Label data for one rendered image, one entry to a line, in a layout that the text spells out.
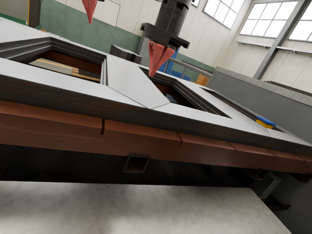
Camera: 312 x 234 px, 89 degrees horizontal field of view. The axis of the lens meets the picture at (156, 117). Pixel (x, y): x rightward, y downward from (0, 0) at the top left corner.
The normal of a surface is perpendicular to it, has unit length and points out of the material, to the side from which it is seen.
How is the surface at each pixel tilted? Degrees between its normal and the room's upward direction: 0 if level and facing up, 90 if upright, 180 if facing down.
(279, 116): 90
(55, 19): 90
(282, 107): 90
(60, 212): 0
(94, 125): 0
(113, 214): 0
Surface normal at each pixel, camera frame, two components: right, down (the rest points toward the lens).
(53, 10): 0.40, 0.49
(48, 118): 0.34, -0.87
